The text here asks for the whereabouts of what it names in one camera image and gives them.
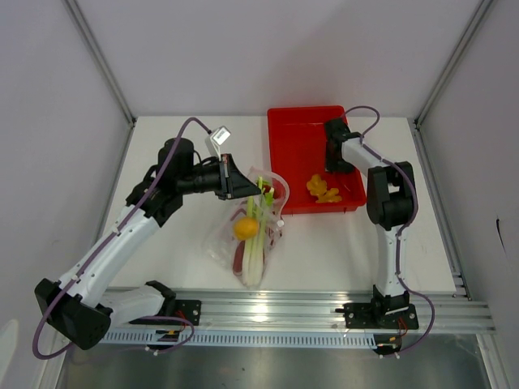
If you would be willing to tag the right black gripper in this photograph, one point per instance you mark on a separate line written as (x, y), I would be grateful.
(330, 167)

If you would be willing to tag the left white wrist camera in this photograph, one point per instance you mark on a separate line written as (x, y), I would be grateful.
(215, 139)

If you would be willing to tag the yellow ginger toy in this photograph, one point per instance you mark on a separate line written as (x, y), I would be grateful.
(318, 188)

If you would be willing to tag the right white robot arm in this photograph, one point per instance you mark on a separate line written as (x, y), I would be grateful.
(391, 207)

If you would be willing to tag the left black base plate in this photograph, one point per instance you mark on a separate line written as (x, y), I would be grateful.
(188, 309)

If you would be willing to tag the red lobster toy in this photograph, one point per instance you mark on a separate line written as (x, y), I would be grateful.
(272, 223)

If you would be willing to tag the red plastic tray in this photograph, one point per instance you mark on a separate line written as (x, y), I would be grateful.
(297, 146)

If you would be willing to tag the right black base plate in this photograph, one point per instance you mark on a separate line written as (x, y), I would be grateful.
(359, 315)

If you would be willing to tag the green white celery toy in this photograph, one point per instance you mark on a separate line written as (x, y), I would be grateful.
(253, 257)

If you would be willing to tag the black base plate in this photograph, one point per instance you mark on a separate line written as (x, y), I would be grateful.
(359, 315)
(188, 309)

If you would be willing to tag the white slotted cable duct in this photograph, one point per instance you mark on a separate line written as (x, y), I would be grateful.
(276, 339)

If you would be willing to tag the aluminium mounting rail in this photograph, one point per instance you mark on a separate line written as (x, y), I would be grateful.
(244, 310)

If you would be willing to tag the clear zip top bag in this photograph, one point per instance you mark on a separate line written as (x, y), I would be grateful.
(220, 243)

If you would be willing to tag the yellow pepper toy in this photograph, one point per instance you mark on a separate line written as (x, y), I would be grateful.
(246, 228)

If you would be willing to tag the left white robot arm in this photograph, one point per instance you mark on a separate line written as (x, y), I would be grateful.
(76, 305)

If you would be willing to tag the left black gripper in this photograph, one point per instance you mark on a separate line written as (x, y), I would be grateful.
(233, 183)

